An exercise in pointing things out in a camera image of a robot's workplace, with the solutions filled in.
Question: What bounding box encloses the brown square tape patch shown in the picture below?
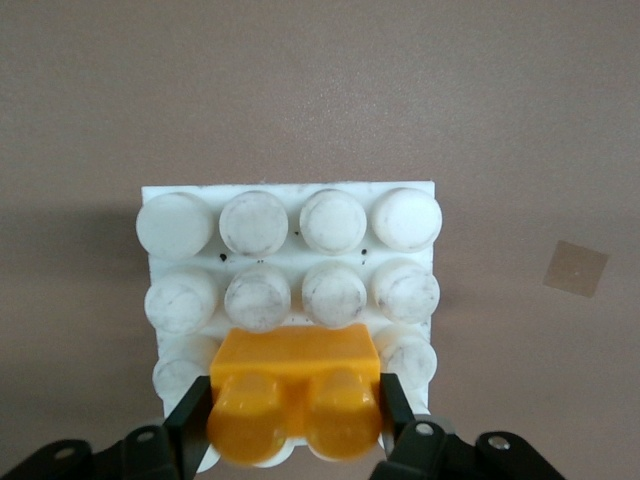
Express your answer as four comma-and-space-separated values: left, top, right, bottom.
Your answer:
542, 239, 610, 300

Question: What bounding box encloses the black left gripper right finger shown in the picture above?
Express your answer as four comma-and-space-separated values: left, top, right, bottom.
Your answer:
369, 372, 566, 480

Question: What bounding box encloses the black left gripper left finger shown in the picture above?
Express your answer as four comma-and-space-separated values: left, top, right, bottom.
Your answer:
0, 374, 211, 480

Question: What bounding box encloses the yellow two-stud block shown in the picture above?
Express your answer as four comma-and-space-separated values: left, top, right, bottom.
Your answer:
207, 323, 389, 466

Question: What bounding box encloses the white studded base plate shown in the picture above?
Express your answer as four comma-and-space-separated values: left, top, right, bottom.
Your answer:
134, 180, 445, 471

